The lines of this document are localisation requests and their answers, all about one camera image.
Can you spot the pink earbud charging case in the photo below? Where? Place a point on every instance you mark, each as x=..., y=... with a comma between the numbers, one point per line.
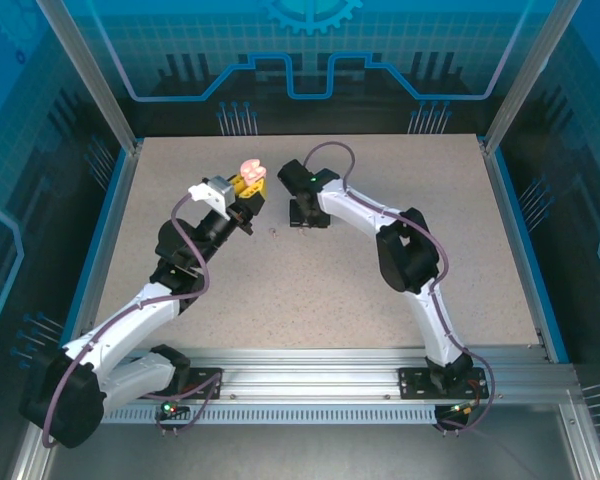
x=252, y=170

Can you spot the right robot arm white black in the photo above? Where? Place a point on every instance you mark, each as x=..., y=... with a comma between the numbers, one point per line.
x=405, y=250

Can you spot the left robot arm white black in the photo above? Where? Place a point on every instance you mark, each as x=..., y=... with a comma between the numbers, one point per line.
x=60, y=400

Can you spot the small led connector board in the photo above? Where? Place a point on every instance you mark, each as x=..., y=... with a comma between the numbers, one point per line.
x=462, y=409
x=171, y=409

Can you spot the aluminium blue side rail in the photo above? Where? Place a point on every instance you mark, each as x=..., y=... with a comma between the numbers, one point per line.
x=107, y=240
x=521, y=240

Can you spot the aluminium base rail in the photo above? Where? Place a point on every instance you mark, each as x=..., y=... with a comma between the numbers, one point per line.
x=305, y=375

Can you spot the aluminium frame post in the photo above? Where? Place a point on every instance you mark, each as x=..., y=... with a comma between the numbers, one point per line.
x=525, y=75
x=87, y=75

